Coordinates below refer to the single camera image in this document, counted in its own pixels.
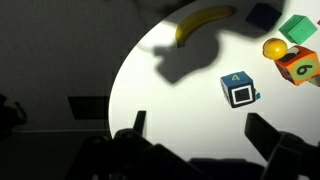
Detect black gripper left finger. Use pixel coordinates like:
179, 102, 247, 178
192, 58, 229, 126
133, 111, 147, 135

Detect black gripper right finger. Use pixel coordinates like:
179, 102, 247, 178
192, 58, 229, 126
244, 113, 281, 160

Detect blue number four block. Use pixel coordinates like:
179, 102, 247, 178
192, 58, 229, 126
220, 71, 259, 108

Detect orange number six block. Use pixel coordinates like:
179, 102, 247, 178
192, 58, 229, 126
275, 45, 320, 86

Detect round white table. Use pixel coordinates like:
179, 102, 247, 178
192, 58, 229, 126
109, 0, 320, 163

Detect yellow ball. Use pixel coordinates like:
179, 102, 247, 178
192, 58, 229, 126
262, 38, 288, 60

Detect green cube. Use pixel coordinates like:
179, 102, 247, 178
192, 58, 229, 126
279, 15, 318, 45

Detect yellow banana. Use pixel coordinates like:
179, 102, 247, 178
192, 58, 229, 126
175, 5, 236, 48

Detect blue cube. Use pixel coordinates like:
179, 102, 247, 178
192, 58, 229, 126
245, 3, 282, 31

